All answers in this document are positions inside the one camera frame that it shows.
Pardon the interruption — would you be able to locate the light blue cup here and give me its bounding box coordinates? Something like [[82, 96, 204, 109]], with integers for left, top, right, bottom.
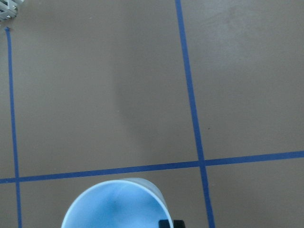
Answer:
[[61, 178, 174, 228]]

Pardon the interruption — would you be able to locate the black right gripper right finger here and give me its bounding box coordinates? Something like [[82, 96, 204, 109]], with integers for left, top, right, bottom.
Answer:
[[173, 220, 185, 228]]

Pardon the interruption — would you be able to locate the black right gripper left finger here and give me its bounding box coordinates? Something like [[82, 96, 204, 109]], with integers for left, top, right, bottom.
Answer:
[[158, 220, 168, 228]]

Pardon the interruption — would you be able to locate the aluminium frame post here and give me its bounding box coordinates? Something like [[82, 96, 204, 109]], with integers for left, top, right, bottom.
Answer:
[[0, 0, 24, 21]]

